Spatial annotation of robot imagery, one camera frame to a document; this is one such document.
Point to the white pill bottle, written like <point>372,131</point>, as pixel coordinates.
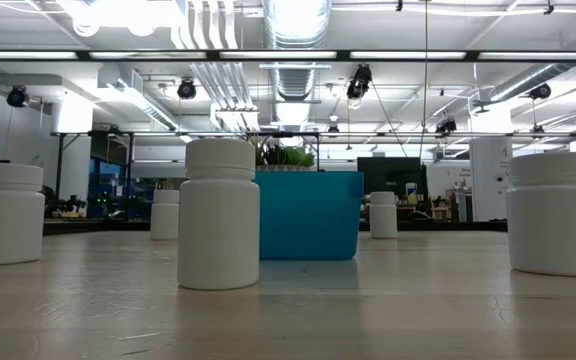
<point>165,215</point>
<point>383,215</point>
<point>549,215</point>
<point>218,220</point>
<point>7,215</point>

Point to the black aluminium table frame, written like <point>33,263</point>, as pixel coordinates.
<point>468,226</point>

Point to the black background station frame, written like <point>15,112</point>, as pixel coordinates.
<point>60,165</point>

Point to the blue plastic basket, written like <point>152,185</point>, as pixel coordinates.
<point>313,215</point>

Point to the black monitor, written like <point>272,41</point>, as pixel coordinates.
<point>388,175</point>

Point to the silver ceiling air duct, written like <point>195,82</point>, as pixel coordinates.
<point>295,80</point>

